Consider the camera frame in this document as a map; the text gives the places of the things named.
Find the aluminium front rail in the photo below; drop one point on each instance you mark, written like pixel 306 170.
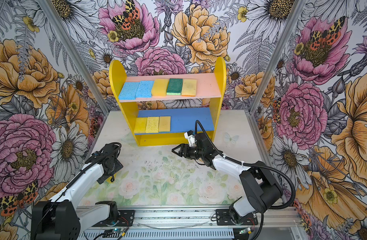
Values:
pixel 197 223

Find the blue sponge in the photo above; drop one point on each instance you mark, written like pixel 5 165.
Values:
pixel 128 91
pixel 144 89

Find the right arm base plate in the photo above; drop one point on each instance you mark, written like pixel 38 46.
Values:
pixel 223 218

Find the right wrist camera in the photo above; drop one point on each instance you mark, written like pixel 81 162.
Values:
pixel 190 136

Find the pale yellow textured sponge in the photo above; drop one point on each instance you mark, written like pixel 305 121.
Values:
pixel 152 125

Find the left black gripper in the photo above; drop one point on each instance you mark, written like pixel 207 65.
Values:
pixel 118 167

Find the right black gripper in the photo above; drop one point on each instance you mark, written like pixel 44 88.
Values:
pixel 182 150

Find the orange-yellow sponge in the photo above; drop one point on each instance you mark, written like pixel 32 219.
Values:
pixel 189 87
pixel 164 124

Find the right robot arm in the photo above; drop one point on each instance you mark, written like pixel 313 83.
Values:
pixel 261 189

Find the bright yellow small sponge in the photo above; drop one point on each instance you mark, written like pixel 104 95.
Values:
pixel 140 125

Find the floral table mat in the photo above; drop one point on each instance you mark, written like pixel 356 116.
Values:
pixel 153 176

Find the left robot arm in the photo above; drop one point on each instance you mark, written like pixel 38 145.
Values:
pixel 61 217

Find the yellow shelf with coloured boards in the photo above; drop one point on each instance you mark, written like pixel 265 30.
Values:
pixel 183 111

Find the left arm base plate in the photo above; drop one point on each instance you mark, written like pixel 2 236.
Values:
pixel 124 218

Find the green sponge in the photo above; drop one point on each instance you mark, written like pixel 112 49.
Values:
pixel 174 87

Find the thick yellow sponge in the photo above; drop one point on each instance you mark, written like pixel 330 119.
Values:
pixel 159 87

